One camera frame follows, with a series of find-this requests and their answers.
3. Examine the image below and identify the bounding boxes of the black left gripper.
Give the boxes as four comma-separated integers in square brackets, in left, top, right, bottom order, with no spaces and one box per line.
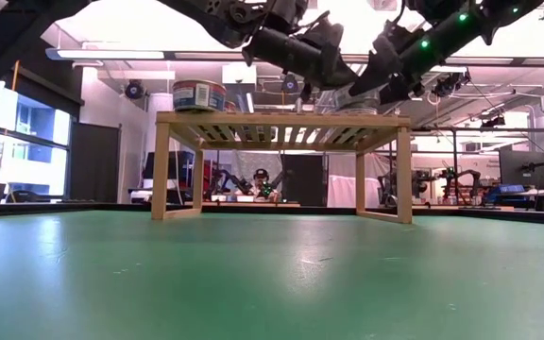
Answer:
[299,17,361,104]

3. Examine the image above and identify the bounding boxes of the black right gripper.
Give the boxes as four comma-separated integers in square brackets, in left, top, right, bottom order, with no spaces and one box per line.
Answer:
[348,21,427,106]

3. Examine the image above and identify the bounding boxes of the green white can silver lid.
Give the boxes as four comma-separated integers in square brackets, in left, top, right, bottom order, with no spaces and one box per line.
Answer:
[331,86,382,110]

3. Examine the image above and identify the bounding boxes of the wooden slatted shelf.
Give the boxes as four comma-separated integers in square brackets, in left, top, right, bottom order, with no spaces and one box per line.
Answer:
[150,110,414,225]

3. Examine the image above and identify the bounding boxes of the white ceiling box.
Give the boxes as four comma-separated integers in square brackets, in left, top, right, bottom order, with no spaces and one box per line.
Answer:
[221,62,258,86]

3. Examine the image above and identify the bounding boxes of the black partition panel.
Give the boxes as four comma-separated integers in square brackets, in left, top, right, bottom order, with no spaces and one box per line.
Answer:
[280,153,329,208]

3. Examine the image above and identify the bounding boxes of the black pipe rack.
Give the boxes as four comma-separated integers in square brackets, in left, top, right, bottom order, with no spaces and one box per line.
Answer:
[413,125,544,190]

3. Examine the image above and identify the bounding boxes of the white cloth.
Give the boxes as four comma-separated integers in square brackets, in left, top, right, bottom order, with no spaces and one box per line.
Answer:
[327,151,389,209]

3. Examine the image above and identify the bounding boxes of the person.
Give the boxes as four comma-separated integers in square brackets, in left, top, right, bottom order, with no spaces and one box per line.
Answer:
[247,167,282,203]

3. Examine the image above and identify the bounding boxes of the long ceiling light bar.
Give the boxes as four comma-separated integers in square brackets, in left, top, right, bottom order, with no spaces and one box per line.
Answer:
[44,46,544,67]

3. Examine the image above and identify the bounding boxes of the black monitor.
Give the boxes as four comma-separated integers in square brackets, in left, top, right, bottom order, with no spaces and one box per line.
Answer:
[498,149,544,190]

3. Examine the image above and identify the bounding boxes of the blue box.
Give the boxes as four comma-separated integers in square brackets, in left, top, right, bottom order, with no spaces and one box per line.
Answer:
[484,183,527,203]

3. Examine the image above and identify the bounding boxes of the green table mat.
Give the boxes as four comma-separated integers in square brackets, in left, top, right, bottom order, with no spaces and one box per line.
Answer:
[0,210,544,340]

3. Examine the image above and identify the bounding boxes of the dark door panel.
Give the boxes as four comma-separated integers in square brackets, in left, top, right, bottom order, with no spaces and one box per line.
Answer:
[70,123,121,204]

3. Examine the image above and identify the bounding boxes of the bright window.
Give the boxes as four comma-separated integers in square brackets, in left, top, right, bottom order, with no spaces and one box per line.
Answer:
[0,82,73,199]

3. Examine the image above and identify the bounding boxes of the black round ceiling camera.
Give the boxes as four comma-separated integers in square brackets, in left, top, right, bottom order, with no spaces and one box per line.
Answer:
[280,74,300,94]
[125,79,145,100]

